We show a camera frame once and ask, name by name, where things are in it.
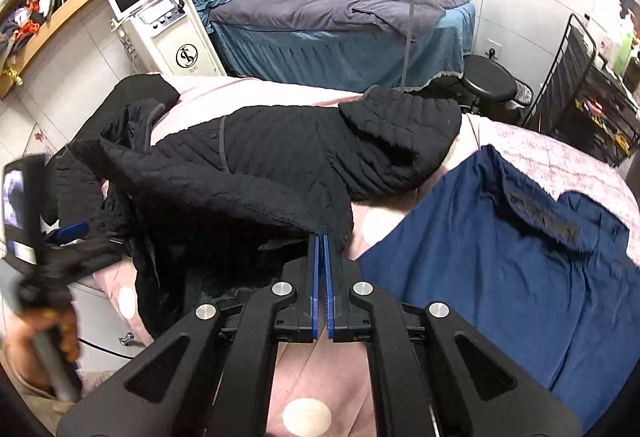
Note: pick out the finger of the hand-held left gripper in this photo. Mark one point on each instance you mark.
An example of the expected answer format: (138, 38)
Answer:
(70, 232)

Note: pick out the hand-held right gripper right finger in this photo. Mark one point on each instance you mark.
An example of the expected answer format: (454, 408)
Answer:
(328, 289)

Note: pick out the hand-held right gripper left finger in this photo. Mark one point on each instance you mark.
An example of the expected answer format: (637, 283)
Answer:
(314, 289)

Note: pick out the black quilted jacket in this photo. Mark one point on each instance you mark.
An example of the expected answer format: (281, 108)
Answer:
(275, 157)

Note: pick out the person's left hand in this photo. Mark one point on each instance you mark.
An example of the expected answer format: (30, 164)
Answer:
(66, 334)

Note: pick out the pink polka-dot blanket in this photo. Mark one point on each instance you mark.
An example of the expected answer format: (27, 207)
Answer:
(325, 382)

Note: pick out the navy blue garment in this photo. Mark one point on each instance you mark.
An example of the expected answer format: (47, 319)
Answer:
(475, 267)

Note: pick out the white beauty machine with screen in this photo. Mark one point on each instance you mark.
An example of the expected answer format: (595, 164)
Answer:
(170, 47)

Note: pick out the black round stool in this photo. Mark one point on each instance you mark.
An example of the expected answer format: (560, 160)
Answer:
(487, 77)

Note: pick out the pink textured towel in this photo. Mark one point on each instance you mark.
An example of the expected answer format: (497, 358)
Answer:
(560, 157)

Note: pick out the grey blanket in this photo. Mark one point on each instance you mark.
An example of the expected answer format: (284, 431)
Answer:
(325, 2)

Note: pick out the green bottle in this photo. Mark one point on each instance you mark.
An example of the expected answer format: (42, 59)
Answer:
(624, 47)

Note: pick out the wall poster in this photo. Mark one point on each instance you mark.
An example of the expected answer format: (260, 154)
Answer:
(42, 137)

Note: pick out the wooden wall shelf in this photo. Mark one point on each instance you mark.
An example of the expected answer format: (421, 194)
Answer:
(60, 14)

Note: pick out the white wall socket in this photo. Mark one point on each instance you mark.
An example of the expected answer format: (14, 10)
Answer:
(494, 49)

